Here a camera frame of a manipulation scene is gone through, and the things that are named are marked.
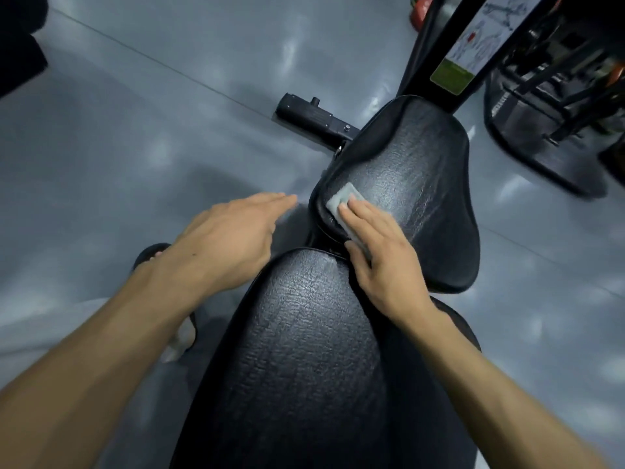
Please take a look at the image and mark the black upright machine post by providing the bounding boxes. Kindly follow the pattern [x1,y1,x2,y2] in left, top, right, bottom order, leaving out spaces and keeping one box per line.
[398,0,540,114]

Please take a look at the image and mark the black metal equipment rack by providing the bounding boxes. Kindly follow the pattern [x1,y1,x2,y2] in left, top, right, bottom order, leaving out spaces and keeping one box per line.
[483,0,625,199]

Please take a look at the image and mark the person's left forearm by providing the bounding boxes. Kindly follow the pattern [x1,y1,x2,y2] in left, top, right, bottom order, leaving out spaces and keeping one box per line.
[0,248,207,469]

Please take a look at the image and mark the person's right forearm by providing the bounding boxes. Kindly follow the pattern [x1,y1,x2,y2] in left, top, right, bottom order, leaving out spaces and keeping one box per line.
[391,297,608,469]

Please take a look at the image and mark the grey cleaning cloth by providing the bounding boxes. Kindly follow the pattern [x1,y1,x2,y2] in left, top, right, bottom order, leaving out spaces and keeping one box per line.
[326,182,373,263]

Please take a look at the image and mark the black padded gym equipment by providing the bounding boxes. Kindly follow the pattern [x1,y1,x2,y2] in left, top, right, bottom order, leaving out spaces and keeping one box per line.
[0,0,49,99]

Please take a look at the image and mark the person's right hand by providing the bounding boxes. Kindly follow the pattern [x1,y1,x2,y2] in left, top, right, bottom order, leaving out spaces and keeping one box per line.
[337,197,434,323]

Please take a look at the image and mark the black sandal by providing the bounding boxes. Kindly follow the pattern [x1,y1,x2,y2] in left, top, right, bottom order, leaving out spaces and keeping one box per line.
[132,242,199,363]

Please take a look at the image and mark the black leather bench back pad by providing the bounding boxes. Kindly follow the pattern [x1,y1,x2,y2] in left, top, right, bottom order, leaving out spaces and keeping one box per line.
[170,248,392,469]

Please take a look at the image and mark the white exercise instruction sticker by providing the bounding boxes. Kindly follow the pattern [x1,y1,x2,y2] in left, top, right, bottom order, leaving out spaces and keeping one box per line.
[429,0,536,96]

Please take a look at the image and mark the person's left hand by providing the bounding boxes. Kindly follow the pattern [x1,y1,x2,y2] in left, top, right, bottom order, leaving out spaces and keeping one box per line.
[159,192,299,302]

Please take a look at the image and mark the black leather bench seat pad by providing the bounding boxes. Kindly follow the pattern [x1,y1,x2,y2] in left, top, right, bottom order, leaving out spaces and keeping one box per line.
[308,95,482,295]

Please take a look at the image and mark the person's black trousers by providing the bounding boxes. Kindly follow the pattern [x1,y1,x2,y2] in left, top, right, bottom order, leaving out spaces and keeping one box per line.
[381,298,489,469]

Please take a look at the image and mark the red exercise ball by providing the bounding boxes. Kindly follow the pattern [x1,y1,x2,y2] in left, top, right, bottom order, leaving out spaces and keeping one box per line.
[410,0,434,31]

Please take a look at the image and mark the black metal bench frame bar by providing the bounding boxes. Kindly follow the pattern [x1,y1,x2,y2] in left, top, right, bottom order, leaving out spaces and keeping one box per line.
[275,92,363,155]

